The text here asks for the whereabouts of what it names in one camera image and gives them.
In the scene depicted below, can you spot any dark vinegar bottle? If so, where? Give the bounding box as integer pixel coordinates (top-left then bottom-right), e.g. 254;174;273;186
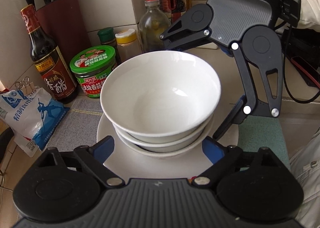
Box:
21;4;79;104

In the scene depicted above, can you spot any clear oil bottle red cap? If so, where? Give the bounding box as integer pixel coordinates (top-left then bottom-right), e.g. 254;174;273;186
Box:
138;0;170;53

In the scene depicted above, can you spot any stack of white plates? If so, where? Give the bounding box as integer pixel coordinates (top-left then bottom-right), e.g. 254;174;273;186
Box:
96;113;239;180

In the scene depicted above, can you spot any green lid sauce jar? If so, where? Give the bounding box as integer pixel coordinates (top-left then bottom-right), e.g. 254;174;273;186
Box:
69;45;117;98

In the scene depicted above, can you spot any green lid spice jar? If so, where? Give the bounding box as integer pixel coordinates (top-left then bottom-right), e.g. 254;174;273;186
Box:
97;27;121;65

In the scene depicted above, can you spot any dark red knife block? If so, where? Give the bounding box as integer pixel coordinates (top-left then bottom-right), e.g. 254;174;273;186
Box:
21;0;91;64

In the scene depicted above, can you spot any grey checked cloth mat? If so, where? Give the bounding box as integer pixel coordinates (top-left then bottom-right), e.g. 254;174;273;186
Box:
47;97;290;167

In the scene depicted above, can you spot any white bowl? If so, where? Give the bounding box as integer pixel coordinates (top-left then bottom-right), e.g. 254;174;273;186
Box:
117;132;206;158
100;51;221;142
113;114;214;152

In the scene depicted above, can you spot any white blue salt bag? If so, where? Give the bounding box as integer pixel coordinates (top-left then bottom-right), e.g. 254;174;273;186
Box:
1;87;69;157

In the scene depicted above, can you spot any yellow lid spice jar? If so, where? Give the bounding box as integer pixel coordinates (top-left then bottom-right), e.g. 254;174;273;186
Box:
115;28;142;62

